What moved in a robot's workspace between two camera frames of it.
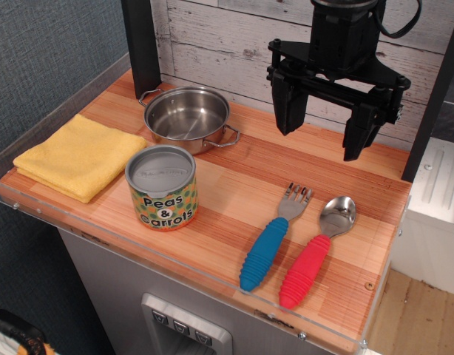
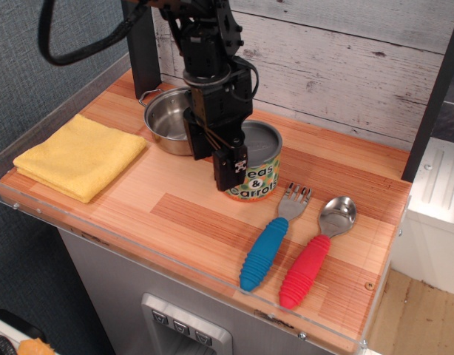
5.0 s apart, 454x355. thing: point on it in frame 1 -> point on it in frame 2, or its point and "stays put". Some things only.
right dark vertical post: (446, 74) stays put
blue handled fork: (271, 236) stays put
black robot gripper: (341, 63) -> (219, 100)
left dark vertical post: (142, 42) stays put
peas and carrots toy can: (163, 186) -> (263, 143)
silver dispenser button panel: (172, 330) stays put
